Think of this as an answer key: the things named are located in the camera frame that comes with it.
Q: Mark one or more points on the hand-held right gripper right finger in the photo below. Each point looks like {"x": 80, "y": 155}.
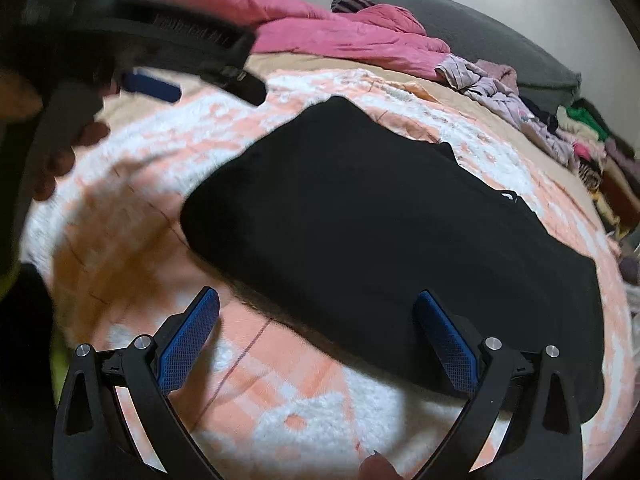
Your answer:
{"x": 445, "y": 342}

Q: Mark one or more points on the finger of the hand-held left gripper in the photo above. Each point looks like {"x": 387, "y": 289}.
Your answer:
{"x": 150, "y": 85}
{"x": 240, "y": 85}

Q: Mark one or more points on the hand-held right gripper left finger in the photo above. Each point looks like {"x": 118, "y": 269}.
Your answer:
{"x": 187, "y": 340}

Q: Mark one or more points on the black sweater with orange cuffs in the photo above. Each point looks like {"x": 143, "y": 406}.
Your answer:
{"x": 400, "y": 240}

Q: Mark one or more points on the stack of folded clothes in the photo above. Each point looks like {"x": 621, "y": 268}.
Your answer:
{"x": 610, "y": 160}

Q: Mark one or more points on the lavender crumpled clothes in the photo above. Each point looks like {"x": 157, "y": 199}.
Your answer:
{"x": 500, "y": 90}

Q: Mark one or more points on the person's left hand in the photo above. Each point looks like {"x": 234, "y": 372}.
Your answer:
{"x": 65, "y": 155}

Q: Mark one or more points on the person's right hand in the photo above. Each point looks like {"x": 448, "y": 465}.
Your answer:
{"x": 377, "y": 467}

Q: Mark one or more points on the pink duvet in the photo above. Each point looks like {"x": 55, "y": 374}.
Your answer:
{"x": 310, "y": 20}

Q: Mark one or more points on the peach checked fleece blanket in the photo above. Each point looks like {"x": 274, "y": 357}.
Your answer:
{"x": 280, "y": 410}

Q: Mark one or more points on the dark striped cloth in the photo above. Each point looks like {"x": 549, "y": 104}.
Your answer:
{"x": 352, "y": 2}

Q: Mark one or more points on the beige bed sheet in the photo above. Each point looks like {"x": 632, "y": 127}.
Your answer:
{"x": 500, "y": 125}

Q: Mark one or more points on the grey headboard cover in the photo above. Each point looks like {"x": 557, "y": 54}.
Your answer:
{"x": 480, "y": 35}

